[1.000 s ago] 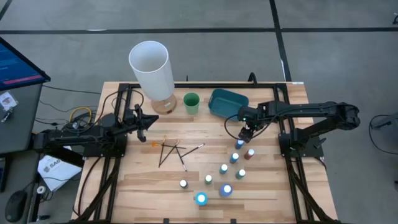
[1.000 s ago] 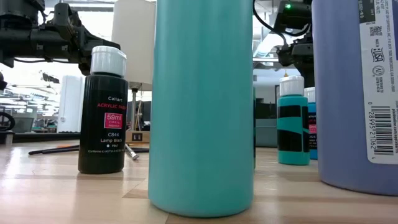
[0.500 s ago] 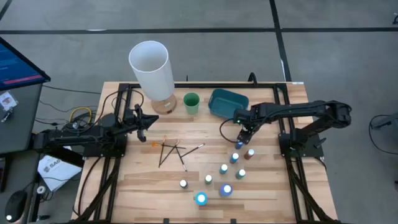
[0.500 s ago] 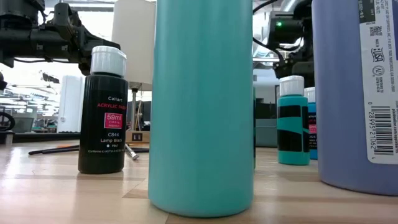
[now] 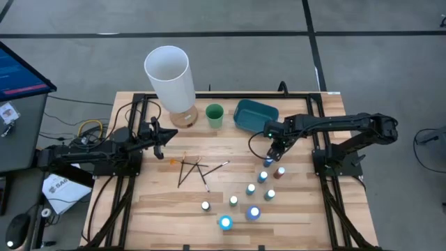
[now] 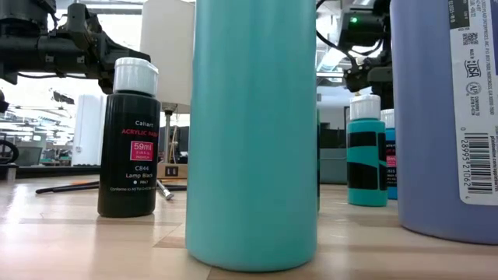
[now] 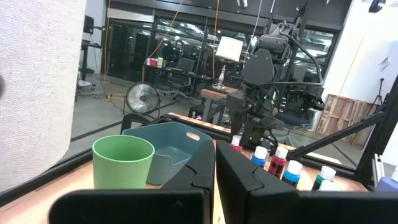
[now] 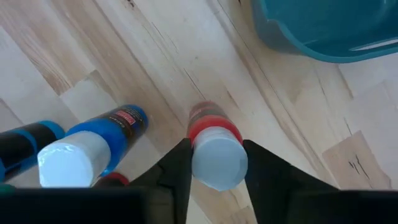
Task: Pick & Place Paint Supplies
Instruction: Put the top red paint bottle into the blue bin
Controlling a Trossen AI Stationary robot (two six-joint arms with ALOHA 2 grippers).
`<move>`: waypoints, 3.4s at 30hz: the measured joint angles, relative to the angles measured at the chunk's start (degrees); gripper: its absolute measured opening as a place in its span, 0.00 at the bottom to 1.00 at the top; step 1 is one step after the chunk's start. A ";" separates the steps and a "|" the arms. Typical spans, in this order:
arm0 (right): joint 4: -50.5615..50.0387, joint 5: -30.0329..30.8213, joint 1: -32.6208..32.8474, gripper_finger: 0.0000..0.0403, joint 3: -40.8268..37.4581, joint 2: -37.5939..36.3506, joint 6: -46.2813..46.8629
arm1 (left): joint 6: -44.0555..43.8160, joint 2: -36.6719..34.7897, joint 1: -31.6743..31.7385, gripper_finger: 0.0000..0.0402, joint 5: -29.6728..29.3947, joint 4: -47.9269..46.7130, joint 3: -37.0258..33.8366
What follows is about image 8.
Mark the small blue paint bottle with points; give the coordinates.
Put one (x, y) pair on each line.
(93, 146)
(21, 146)

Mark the teal plastic bin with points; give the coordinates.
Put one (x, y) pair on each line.
(311, 25)

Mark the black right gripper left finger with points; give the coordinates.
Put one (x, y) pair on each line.
(174, 174)

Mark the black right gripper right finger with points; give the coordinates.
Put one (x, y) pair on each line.
(273, 186)

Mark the small green paint bottle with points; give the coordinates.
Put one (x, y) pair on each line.
(5, 188)

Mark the small dark red paint bottle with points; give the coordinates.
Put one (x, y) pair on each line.
(113, 180)

